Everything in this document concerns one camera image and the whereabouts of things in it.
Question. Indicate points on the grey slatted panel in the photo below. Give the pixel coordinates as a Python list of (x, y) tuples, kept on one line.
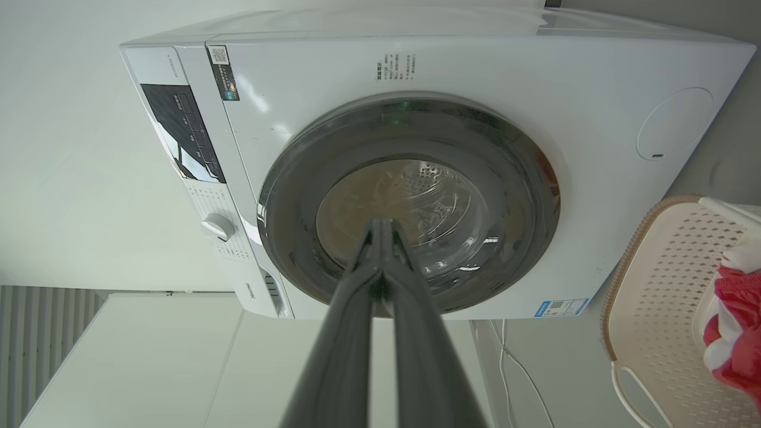
[(35, 345)]

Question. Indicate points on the blue energy label sticker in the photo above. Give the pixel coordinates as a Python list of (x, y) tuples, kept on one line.
[(560, 307)]

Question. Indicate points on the white garment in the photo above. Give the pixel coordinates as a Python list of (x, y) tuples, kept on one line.
[(743, 257)]

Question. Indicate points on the black QR code sticker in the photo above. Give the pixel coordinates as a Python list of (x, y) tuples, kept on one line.
[(223, 74)]

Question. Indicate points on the beige perforated laundry basket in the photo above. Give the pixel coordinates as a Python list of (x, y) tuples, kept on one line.
[(660, 297)]

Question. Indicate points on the white front-load washing machine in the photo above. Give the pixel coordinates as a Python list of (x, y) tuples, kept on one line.
[(475, 65)]

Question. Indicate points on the silver control dial knob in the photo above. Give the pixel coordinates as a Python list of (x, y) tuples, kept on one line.
[(217, 226)]

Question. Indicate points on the red garment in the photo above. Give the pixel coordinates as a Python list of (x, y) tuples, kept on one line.
[(740, 300)]

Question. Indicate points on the round grey washer door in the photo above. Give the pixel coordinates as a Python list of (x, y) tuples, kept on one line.
[(511, 154)]

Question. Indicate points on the round white filter cover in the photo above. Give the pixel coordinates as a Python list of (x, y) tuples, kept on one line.
[(675, 122)]

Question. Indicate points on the steel perforated washer drum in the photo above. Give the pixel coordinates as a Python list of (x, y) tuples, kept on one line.
[(440, 202)]

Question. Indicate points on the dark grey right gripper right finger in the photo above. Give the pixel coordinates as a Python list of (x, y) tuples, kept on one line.
[(422, 345)]

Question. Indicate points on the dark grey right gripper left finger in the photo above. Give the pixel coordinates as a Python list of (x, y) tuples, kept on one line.
[(348, 333)]

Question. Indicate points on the black glossy control display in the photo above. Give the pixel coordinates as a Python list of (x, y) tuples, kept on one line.
[(181, 128)]

